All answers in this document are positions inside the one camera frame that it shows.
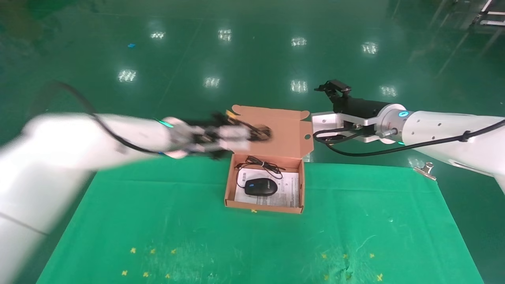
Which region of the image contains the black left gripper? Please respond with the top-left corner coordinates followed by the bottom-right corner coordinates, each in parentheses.
top-left (185, 118), bottom-right (266, 159)

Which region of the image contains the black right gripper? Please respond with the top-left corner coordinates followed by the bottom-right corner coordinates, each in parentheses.
top-left (314, 80), bottom-right (391, 120)

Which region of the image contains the black wired mouse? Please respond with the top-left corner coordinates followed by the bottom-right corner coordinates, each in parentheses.
top-left (236, 155), bottom-right (285, 197)

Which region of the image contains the orange cardboard box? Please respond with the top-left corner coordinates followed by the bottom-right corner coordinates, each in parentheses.
top-left (224, 105), bottom-right (315, 214)

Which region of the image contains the white printed paper sheet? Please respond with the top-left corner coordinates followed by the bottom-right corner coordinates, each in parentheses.
top-left (236, 170), bottom-right (300, 208)

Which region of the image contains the metal binder clip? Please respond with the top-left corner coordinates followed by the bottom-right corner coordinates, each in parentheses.
top-left (413, 162), bottom-right (438, 181)

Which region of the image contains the green table cloth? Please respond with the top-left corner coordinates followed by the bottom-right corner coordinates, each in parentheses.
top-left (36, 158), bottom-right (484, 284)

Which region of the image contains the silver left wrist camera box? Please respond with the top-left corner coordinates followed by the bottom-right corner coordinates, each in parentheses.
top-left (218, 125), bottom-right (253, 152)

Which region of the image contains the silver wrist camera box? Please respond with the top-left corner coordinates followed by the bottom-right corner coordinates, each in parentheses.
top-left (312, 112), bottom-right (381, 143)
top-left (218, 125), bottom-right (253, 152)

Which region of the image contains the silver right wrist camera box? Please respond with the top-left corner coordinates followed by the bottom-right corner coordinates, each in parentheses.
top-left (312, 112), bottom-right (381, 143)

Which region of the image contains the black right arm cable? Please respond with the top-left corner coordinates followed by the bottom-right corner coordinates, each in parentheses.
top-left (314, 118), bottom-right (505, 157)

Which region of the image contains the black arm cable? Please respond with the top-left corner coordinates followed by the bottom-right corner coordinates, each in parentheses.
top-left (314, 118), bottom-right (505, 157)
top-left (32, 81), bottom-right (166, 155)

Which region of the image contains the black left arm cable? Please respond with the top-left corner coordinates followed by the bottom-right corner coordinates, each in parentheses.
top-left (32, 81), bottom-right (166, 155)

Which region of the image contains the metal frame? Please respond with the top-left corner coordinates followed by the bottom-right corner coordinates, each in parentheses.
top-left (479, 0), bottom-right (505, 26)

